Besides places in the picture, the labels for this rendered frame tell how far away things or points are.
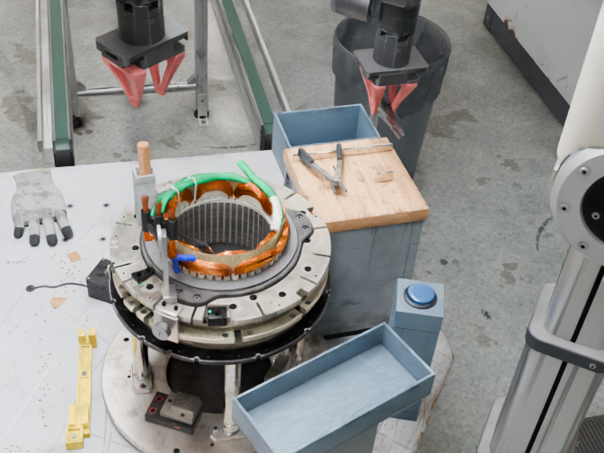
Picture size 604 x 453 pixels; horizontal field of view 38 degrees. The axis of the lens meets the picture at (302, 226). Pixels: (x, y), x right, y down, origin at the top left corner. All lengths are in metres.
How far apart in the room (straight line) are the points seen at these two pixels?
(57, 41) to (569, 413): 1.69
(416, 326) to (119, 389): 0.50
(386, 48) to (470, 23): 2.99
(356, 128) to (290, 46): 2.29
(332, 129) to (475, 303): 1.29
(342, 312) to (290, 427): 0.43
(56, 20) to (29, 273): 1.00
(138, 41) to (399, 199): 0.53
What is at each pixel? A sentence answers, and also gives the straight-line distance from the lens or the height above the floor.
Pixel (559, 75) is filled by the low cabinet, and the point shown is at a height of 0.18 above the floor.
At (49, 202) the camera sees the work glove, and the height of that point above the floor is 0.80.
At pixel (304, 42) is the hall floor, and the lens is 3.98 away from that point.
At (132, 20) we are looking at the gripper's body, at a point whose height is 1.43.
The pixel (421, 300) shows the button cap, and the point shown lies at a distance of 1.30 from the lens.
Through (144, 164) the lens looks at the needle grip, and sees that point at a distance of 1.25.
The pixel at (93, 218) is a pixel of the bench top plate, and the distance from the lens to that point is 1.81.
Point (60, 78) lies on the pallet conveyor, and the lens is 2.27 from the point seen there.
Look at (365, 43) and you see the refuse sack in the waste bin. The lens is 3.10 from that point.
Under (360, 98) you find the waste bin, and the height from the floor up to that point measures 0.41.
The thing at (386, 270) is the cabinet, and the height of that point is 0.93.
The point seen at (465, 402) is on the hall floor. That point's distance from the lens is 2.55.
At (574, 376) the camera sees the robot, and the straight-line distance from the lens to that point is 1.15.
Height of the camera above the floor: 1.96
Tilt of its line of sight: 41 degrees down
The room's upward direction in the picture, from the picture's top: 5 degrees clockwise
